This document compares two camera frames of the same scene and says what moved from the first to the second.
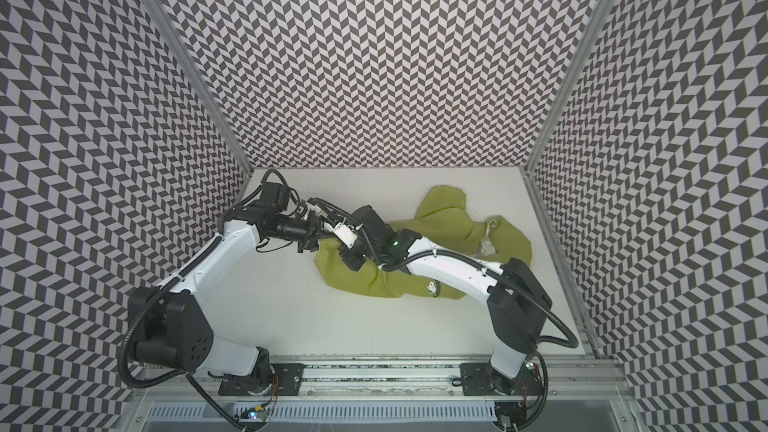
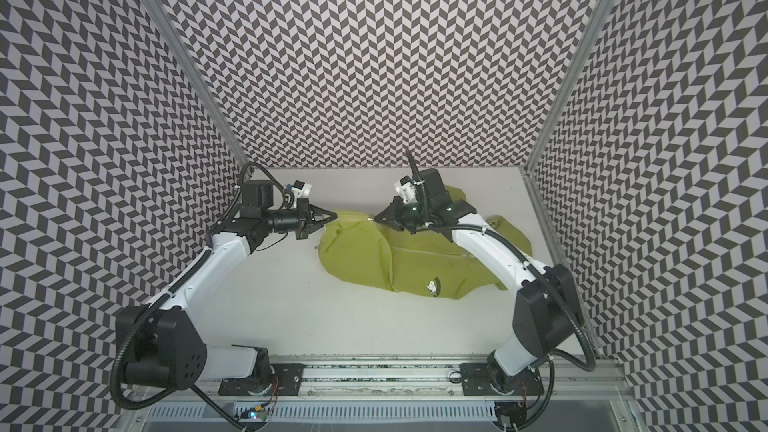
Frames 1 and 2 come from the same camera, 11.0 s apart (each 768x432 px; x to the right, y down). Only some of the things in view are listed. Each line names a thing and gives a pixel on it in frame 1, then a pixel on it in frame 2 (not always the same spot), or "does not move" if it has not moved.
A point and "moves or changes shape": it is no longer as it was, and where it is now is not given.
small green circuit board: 260,415 does not move
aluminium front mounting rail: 357,379 does not move
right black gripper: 351,253 → 405,213
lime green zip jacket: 444,223 moves or changes shape
